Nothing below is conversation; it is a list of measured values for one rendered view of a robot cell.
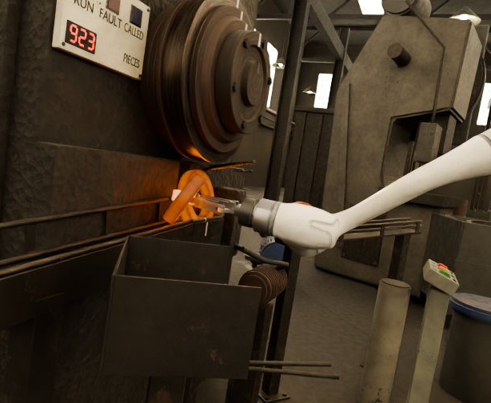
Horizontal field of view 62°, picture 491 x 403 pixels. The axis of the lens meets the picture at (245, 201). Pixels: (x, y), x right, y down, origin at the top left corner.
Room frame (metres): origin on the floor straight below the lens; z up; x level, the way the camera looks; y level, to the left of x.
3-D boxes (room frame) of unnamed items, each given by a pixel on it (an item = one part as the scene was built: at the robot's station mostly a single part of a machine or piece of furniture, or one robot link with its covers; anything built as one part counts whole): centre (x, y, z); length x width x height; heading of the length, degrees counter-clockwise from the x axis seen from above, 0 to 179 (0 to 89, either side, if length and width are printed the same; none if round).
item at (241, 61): (1.18, 0.05, 1.11); 0.28 x 0.06 x 0.28; 158
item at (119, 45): (0.94, 0.37, 1.15); 0.26 x 0.02 x 0.18; 158
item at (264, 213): (1.05, -0.06, 0.76); 0.09 x 0.06 x 0.09; 164
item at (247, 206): (1.07, 0.01, 0.77); 0.09 x 0.08 x 0.07; 74
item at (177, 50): (1.22, 0.14, 1.11); 0.47 x 0.06 x 0.47; 158
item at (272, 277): (1.47, -0.11, 0.27); 0.22 x 0.13 x 0.53; 158
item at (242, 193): (1.44, 0.06, 0.68); 0.11 x 0.08 x 0.24; 68
